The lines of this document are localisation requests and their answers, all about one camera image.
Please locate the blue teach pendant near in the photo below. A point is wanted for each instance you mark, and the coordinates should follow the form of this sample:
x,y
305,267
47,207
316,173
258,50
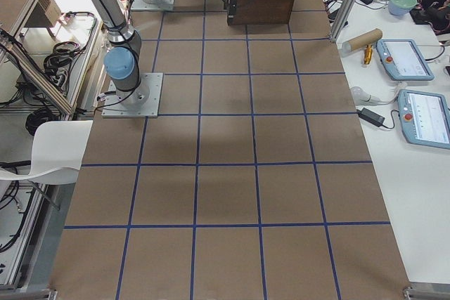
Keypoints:
x,y
424,118

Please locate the cardboard tube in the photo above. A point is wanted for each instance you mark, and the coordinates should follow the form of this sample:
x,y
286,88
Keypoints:
x,y
362,40

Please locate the black power adapter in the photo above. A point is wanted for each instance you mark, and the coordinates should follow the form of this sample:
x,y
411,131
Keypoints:
x,y
371,117

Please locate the blue teach pendant far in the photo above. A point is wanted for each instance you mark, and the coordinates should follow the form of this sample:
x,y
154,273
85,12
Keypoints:
x,y
403,61

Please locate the blue teach pendant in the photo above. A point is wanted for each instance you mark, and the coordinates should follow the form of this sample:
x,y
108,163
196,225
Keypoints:
x,y
424,118
403,61

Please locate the white light bulb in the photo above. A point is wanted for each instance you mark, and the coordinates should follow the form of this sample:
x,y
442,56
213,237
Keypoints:
x,y
360,97

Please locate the green bowl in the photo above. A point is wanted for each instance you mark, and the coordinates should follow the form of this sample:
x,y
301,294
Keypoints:
x,y
401,7

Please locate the white plastic chair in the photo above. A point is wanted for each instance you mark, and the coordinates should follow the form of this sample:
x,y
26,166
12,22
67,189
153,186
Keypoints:
x,y
57,152

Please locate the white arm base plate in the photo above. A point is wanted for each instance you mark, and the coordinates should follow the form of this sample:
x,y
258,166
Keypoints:
x,y
143,102

